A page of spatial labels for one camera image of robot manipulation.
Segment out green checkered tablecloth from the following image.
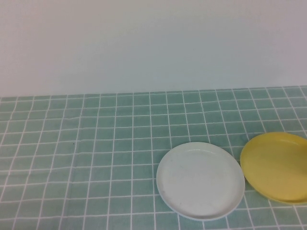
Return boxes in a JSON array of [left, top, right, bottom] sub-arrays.
[[0, 86, 307, 230]]

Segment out white round plate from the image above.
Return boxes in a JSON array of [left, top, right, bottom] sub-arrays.
[[156, 141, 246, 220]]

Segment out yellow round plate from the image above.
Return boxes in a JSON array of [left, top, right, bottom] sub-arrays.
[[239, 132, 307, 206]]

